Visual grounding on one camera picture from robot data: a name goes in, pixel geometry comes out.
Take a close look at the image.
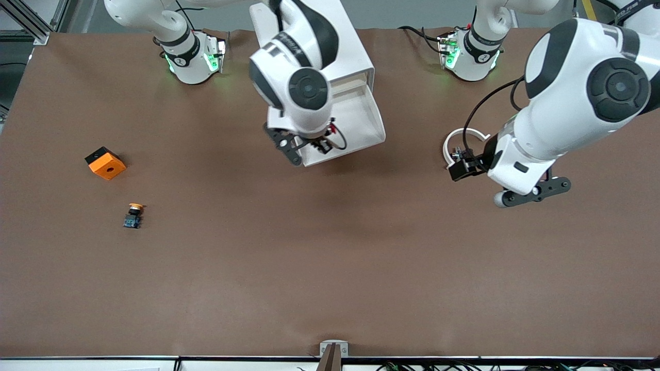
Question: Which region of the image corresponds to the yellow push button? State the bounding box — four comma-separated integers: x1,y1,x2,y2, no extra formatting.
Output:
123,203,145,230

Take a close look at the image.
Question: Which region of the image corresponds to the orange and black block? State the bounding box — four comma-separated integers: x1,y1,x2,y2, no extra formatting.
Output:
85,146,127,181

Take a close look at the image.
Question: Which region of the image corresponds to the brown bar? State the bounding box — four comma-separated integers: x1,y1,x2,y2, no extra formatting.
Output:
316,344,342,371

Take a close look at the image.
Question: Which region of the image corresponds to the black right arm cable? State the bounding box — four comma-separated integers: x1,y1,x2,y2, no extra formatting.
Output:
330,123,348,151

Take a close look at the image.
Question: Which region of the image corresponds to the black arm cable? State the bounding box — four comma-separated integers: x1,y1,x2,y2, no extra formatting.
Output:
462,76,527,155
330,123,348,151

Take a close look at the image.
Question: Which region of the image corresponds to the white curved ring piece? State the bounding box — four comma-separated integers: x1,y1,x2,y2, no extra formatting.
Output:
443,127,491,171

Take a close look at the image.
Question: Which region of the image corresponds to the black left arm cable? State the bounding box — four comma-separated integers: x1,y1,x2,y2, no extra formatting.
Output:
462,76,527,155

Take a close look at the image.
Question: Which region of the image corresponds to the black base cable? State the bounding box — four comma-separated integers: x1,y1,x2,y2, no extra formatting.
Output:
398,25,452,56

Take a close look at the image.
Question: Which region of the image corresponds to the black cable bundle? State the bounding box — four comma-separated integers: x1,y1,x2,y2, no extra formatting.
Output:
375,362,660,371

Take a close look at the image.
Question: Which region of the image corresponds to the grey metal bracket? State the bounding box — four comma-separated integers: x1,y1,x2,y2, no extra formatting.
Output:
320,340,350,358

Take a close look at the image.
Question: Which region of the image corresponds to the aluminium frame profile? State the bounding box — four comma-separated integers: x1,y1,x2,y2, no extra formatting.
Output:
0,0,53,46

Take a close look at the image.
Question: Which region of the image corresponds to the white table edge rail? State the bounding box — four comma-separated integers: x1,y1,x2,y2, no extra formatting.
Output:
0,355,660,371

